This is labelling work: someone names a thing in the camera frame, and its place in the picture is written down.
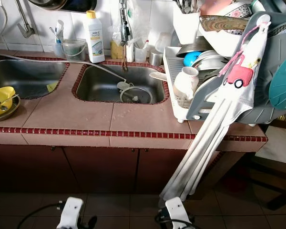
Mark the yellow plastic bowl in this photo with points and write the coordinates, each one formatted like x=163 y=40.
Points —
x=0 y=100

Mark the patterned steel spoon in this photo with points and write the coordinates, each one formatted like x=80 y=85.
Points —
x=4 y=108

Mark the stainless steel sink basin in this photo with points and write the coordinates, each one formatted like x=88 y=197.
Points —
x=28 y=76
x=100 y=88

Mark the yellow green dish sponge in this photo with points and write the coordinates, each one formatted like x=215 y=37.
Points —
x=51 y=87

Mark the clear plastic bucket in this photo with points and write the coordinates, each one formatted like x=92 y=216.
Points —
x=74 y=50

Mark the blue white toothbrush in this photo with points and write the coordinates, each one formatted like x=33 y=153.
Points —
x=60 y=26

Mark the dark wooden cabinet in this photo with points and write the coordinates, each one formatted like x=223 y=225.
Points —
x=105 y=167

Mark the white detergent bottle yellow cap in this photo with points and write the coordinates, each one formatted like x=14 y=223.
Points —
x=95 y=43

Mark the dark hanging frying pan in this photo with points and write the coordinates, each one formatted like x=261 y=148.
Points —
x=57 y=4

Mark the yellow sponge block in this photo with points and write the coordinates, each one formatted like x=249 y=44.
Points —
x=117 y=50

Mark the white plastic cup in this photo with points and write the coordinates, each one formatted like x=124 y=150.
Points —
x=140 y=53

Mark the chrome sink faucet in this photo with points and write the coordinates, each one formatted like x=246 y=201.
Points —
x=126 y=24

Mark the small steel cup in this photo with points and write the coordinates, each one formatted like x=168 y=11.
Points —
x=156 y=58

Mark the white dish rack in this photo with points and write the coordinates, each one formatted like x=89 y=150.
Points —
x=171 y=71

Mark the white ceramic jug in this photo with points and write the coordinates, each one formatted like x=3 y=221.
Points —
x=186 y=86

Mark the blue bowl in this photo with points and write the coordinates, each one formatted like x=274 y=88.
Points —
x=190 y=58

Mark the white cutlery holder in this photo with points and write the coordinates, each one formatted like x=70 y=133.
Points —
x=186 y=26

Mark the grey dish drainer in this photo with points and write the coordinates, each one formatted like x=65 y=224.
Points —
x=205 y=112

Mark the steel mixing bowl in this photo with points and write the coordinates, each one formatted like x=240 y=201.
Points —
x=195 y=49

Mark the brown patterned plate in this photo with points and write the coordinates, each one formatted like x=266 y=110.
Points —
x=221 y=23

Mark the white apron pink car print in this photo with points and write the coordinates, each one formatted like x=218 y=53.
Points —
x=240 y=76

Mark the teal round lid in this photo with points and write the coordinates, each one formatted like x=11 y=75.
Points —
x=283 y=88

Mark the chrome wall tap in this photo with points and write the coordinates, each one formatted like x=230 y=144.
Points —
x=25 y=28

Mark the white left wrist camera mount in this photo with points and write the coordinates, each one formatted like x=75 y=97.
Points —
x=70 y=212

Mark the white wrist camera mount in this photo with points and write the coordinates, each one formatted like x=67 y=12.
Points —
x=176 y=212
x=70 y=212

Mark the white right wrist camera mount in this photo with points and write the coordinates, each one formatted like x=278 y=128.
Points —
x=176 y=212

